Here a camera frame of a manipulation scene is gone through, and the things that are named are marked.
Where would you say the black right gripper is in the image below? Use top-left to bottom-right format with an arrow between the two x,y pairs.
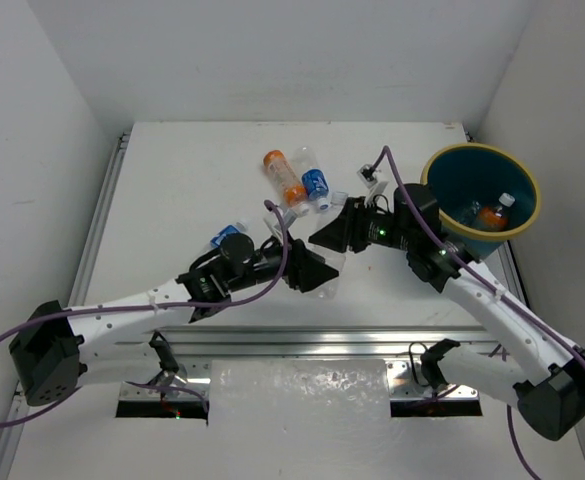
312,194 -> 415,252

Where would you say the teal bin with yellow rim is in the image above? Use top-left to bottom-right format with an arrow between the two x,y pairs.
421,143 -> 541,259

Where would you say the aluminium rail frame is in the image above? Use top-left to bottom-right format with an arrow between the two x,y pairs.
0,127 -> 585,480

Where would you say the blue label bottle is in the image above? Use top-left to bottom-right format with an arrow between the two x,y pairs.
208,218 -> 249,249
295,146 -> 330,212

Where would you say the orange label bottle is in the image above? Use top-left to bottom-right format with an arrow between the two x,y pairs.
263,150 -> 310,217

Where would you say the blue label bottle top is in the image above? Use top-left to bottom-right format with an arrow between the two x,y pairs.
295,146 -> 330,212

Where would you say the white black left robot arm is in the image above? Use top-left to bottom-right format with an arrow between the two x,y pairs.
9,233 -> 339,407

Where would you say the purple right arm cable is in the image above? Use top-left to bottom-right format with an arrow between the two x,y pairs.
371,145 -> 585,480

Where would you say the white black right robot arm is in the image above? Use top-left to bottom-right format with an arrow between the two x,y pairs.
310,183 -> 585,441

